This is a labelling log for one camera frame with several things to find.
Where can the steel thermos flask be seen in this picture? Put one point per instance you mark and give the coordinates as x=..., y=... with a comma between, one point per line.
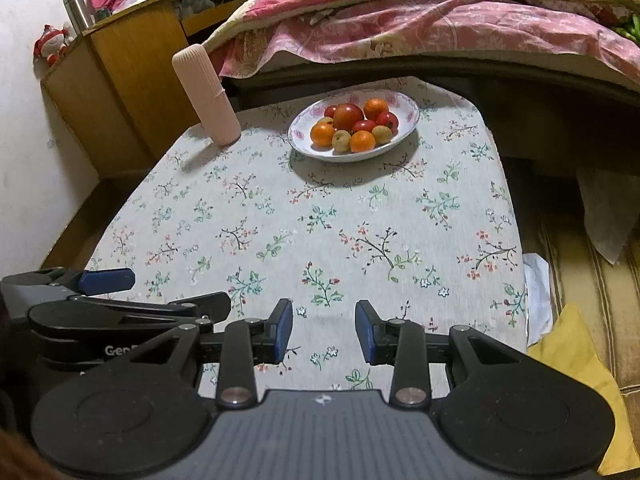
x=79, y=10

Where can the dark bed frame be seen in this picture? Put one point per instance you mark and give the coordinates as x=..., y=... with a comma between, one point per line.
x=525, y=110

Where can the white crumpled paper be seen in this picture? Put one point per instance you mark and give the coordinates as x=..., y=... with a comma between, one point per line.
x=537, y=290

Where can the wooden cabinet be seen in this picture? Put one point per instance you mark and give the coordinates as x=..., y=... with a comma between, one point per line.
x=125, y=85

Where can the white floral plate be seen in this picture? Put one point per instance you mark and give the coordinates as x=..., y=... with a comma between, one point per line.
x=407, y=110

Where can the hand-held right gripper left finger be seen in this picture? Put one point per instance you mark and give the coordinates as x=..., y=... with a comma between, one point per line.
x=285, y=330

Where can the pink ribbed bottle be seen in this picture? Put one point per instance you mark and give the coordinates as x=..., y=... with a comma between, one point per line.
x=210, y=100

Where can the striped beige mat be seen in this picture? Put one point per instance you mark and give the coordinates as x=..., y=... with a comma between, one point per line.
x=590, y=290

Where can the large red apple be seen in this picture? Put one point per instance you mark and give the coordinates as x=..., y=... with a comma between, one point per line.
x=348, y=116

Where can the yellow cloth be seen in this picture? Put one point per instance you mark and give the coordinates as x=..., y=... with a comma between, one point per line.
x=575, y=355

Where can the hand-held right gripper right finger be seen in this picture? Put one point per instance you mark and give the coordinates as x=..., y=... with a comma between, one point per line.
x=364, y=330

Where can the oval red tomato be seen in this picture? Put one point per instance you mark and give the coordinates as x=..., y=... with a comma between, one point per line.
x=364, y=126

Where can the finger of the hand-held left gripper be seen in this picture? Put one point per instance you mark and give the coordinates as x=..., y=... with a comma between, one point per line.
x=107, y=281
x=200, y=306

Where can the floral tablecloth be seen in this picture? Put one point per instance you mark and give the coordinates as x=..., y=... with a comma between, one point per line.
x=300, y=220

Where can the red santa doll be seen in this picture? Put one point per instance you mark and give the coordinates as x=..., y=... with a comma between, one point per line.
x=50, y=44

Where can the pink floral blanket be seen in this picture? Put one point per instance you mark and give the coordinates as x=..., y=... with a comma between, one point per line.
x=425, y=25

